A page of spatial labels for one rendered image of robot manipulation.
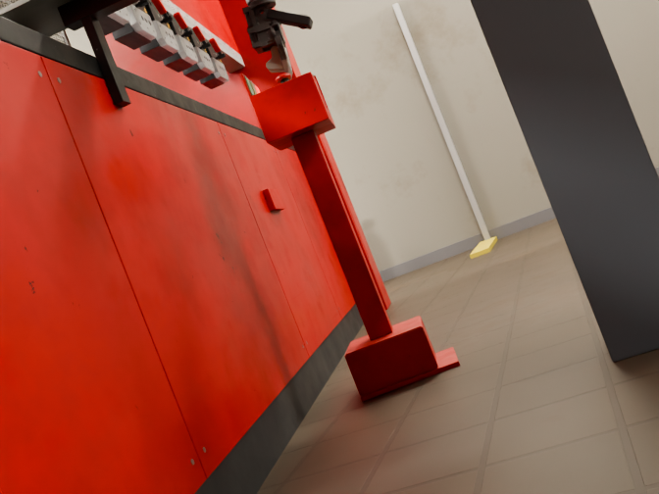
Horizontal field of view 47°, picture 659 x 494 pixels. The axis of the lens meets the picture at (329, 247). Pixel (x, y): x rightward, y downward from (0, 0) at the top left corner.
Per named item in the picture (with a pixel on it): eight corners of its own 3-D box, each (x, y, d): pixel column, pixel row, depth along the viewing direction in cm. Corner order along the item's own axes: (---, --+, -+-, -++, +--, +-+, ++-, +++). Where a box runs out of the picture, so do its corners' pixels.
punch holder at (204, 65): (204, 66, 275) (187, 24, 275) (183, 74, 277) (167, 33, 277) (216, 73, 290) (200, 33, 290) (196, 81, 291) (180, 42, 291)
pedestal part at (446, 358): (460, 365, 178) (441, 318, 178) (362, 401, 181) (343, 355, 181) (454, 350, 198) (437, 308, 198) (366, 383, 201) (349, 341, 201)
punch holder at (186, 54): (185, 55, 256) (168, 10, 256) (164, 65, 257) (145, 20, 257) (199, 63, 270) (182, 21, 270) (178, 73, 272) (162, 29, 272)
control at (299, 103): (329, 118, 179) (301, 47, 179) (267, 143, 181) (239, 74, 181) (335, 127, 199) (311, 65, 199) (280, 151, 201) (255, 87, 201)
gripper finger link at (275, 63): (273, 85, 195) (262, 51, 195) (294, 78, 195) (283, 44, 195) (270, 83, 192) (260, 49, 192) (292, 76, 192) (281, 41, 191)
